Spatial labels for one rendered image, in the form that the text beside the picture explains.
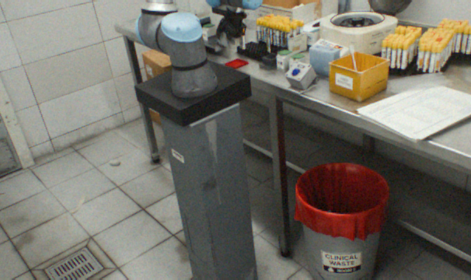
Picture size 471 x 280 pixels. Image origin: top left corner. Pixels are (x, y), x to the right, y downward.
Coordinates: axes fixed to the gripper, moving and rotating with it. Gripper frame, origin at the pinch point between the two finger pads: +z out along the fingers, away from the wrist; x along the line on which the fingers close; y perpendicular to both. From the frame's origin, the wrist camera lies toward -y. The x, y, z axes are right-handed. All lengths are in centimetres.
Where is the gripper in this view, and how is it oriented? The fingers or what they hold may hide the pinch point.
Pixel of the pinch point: (221, 43)
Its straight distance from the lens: 199.2
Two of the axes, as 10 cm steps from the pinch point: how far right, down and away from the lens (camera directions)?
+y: 6.0, 7.2, -3.4
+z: -2.3, 5.7, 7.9
